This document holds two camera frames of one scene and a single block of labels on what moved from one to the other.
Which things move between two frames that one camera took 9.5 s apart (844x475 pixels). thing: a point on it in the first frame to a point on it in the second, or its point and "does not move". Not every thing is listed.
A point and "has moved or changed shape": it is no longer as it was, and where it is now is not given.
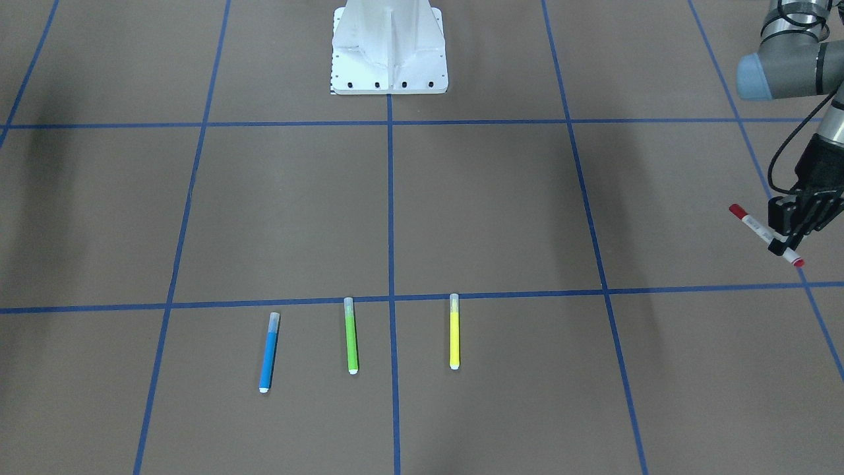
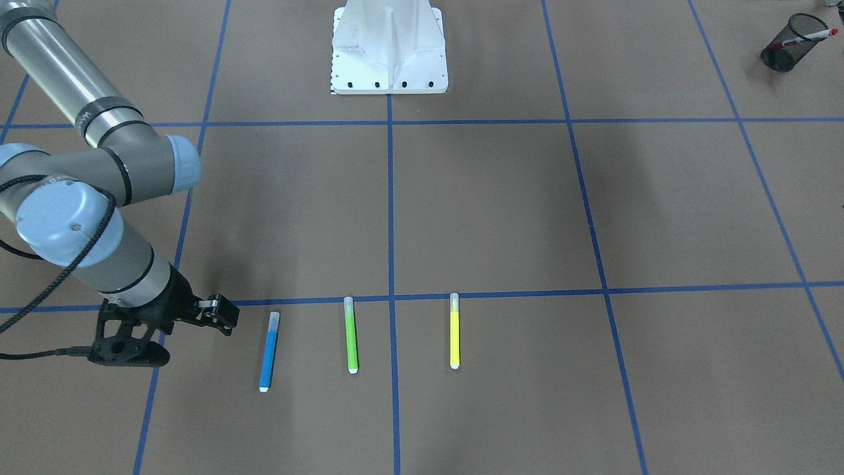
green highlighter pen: x=352 y=351 does not move
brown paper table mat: x=210 y=264 does not move
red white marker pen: x=763 y=233 has moved or changed shape
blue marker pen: x=269 y=353 does not move
